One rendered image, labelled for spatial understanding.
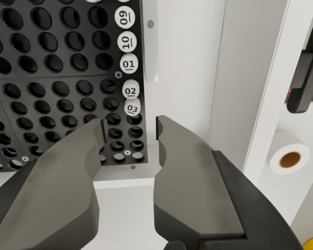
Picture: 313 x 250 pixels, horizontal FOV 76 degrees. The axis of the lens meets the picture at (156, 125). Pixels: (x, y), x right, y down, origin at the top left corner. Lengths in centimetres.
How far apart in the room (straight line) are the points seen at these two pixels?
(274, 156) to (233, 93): 22
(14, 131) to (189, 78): 17
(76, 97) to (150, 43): 9
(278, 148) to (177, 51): 25
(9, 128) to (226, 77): 20
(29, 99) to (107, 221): 39
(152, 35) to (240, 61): 8
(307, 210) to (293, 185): 180
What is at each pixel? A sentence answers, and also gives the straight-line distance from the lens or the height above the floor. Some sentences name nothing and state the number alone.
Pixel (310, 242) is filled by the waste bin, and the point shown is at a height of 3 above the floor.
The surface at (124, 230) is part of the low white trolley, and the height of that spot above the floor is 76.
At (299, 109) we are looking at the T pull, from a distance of 20.
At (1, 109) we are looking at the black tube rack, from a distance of 20.
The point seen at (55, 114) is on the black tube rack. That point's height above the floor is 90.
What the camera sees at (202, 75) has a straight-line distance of 23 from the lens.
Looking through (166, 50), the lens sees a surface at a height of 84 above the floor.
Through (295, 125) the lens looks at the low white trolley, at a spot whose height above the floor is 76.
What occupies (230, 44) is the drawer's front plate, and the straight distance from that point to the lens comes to 21.
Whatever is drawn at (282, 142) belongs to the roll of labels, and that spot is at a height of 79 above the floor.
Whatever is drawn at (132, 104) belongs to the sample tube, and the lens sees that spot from 15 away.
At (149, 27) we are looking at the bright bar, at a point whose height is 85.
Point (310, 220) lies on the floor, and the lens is 251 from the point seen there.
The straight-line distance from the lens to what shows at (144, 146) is 19.
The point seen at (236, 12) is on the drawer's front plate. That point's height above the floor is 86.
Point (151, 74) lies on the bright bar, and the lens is 21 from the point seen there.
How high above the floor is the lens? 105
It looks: 59 degrees down
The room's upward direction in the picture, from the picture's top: 172 degrees clockwise
